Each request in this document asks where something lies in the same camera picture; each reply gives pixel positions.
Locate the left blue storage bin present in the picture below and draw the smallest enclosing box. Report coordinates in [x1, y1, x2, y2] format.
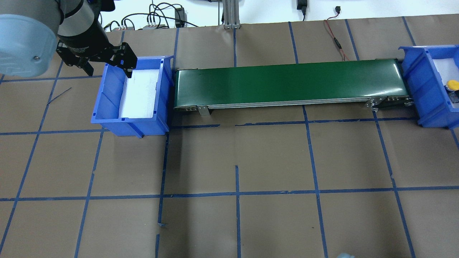
[91, 56, 174, 138]

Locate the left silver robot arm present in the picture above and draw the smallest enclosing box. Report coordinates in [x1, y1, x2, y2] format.
[0, 0, 138, 78]

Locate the black power adapter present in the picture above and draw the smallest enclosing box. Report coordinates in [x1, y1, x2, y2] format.
[174, 7, 187, 28]

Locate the yellow push button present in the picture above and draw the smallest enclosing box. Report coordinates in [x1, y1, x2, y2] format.
[444, 80, 459, 104]

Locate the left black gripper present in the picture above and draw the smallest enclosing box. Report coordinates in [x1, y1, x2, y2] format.
[56, 21, 138, 78]

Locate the blue storage bin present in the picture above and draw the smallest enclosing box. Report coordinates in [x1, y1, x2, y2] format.
[91, 56, 174, 138]
[399, 45, 459, 129]

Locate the right blue storage bin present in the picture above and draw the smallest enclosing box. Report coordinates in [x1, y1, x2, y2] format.
[399, 45, 459, 129]

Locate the white foam pad left bin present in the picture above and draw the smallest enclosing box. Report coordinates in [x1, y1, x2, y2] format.
[118, 69, 159, 119]

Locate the white foam pad bin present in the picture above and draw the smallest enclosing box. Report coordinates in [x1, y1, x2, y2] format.
[433, 58, 459, 109]
[118, 69, 159, 119]

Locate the white foam pad right bin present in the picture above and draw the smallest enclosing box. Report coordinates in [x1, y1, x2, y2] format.
[433, 58, 459, 109]

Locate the green conveyor belt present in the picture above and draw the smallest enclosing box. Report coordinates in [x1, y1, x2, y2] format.
[174, 59, 414, 115]

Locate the aluminium frame post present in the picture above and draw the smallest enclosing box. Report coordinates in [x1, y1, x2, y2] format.
[222, 0, 241, 30]

